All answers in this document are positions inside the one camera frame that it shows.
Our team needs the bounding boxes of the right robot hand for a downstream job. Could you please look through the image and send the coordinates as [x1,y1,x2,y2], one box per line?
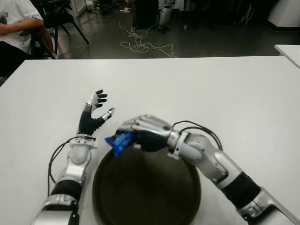
[116,114,175,153]

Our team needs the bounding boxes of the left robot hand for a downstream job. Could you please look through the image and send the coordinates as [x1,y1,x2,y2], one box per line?
[78,89,115,136]

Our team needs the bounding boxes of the blue Oreo packet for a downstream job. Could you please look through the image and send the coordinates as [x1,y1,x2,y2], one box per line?
[104,131,136,159]

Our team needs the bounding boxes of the round dark brown tray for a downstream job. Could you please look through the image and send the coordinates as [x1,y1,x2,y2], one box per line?
[92,146,202,225]

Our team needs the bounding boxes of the black chair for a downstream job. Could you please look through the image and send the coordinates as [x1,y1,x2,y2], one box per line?
[30,0,91,60]

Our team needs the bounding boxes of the white floor cabinet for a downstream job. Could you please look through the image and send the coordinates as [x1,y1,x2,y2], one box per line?
[73,0,87,17]

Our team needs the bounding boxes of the black cabinet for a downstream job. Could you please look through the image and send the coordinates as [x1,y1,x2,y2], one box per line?
[135,0,161,30]

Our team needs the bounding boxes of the seated person in white shirt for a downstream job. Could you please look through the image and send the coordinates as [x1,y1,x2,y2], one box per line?
[0,0,57,77]

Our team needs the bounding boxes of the grey folded stand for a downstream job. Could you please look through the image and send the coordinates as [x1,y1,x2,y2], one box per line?
[239,4,255,26]

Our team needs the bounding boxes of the white side table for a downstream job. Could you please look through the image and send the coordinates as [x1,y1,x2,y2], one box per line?
[274,44,300,70]

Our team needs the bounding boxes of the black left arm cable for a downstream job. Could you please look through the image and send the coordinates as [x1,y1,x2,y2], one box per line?
[47,137,80,191]

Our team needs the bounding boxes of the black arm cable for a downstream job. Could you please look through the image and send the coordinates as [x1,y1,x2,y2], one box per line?
[172,120,223,150]
[47,137,80,191]

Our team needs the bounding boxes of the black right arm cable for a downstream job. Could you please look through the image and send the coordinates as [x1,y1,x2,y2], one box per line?
[172,120,223,150]

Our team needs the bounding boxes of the white cable on floor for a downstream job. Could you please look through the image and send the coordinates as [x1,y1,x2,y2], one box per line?
[118,16,179,59]

